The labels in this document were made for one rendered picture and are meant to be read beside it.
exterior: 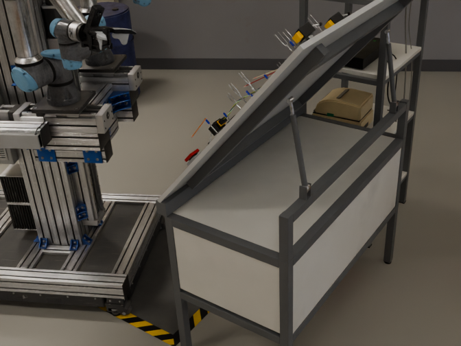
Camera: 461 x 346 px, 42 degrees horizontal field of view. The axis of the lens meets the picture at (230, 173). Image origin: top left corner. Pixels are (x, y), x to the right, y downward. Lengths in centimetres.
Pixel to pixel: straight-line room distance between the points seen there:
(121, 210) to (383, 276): 158
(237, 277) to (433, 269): 145
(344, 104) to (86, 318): 180
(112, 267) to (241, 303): 97
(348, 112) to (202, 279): 133
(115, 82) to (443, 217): 218
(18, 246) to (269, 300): 169
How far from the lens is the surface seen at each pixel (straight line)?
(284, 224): 217
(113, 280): 319
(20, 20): 262
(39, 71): 268
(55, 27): 245
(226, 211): 256
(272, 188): 270
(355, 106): 339
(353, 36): 235
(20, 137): 282
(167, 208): 254
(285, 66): 189
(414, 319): 328
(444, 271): 361
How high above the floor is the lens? 223
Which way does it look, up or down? 30 degrees down
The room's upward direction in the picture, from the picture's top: 3 degrees counter-clockwise
